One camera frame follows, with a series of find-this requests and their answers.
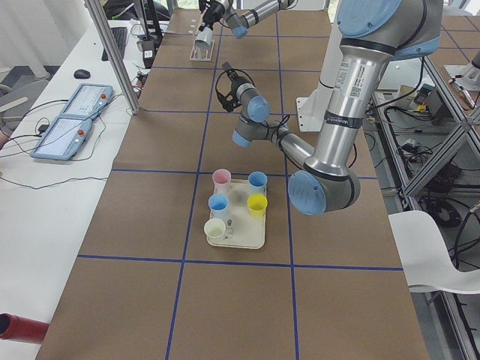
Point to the teach pendant lower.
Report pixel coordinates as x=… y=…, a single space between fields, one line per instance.
x=62 y=139

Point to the black keyboard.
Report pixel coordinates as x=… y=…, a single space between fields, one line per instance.
x=120 y=35

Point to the aluminium frame post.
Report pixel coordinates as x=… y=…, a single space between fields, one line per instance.
x=106 y=36

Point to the red cylinder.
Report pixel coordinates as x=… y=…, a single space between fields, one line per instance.
x=21 y=329

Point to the light blue cup back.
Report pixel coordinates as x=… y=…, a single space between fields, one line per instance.
x=257 y=182

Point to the cream white plastic cup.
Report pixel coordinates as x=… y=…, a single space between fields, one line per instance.
x=215 y=230

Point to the cream plastic tray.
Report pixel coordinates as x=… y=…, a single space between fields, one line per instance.
x=242 y=230

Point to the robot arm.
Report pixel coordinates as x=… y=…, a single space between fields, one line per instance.
x=373 y=34
x=239 y=24

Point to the black computer mouse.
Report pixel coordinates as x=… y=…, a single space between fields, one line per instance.
x=81 y=74

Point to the teach pendant upper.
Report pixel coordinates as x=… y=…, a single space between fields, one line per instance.
x=88 y=100

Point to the light blue cup front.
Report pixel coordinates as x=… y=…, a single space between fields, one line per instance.
x=218 y=204

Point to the light blue cup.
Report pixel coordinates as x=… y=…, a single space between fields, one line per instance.
x=257 y=182
x=218 y=204

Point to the yellow plastic cup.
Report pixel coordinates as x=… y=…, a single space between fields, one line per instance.
x=256 y=205

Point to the grey plastic cup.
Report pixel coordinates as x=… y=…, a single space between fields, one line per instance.
x=203 y=39

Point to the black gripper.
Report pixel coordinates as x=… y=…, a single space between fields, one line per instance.
x=211 y=10
x=233 y=84

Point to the teach pendant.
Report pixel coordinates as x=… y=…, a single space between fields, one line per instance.
x=88 y=100
x=62 y=139

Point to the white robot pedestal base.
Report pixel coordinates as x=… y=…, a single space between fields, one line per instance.
x=311 y=110

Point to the white wire cup rack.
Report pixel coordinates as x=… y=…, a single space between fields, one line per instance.
x=198 y=55

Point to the pink plastic cup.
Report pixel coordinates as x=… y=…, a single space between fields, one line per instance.
x=221 y=179

